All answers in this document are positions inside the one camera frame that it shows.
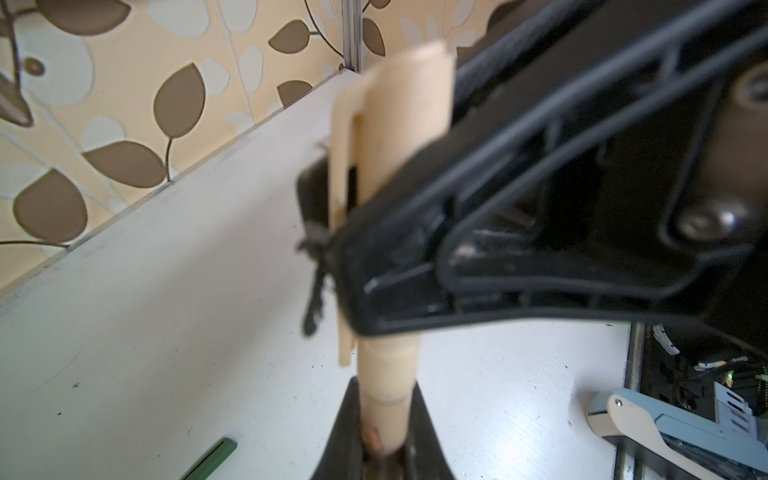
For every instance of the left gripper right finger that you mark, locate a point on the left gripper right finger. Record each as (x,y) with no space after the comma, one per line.
(423,456)

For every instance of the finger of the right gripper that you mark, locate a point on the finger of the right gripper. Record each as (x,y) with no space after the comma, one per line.
(606,160)

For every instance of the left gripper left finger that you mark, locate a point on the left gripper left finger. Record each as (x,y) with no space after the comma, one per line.
(343,456)

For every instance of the tan pen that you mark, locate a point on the tan pen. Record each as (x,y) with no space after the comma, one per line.
(387,396)

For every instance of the tan pen cap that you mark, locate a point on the tan pen cap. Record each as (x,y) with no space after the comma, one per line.
(389,114)

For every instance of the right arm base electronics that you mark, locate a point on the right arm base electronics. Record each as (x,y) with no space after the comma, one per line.
(685,369)

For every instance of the green pen cap right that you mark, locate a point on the green pen cap right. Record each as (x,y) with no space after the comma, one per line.
(211,460)

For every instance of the grey teal tool holder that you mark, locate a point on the grey teal tool holder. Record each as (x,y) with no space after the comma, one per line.
(678,444)

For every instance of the aluminium frame rails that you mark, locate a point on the aluminium frame rails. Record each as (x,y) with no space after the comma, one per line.
(352,29)

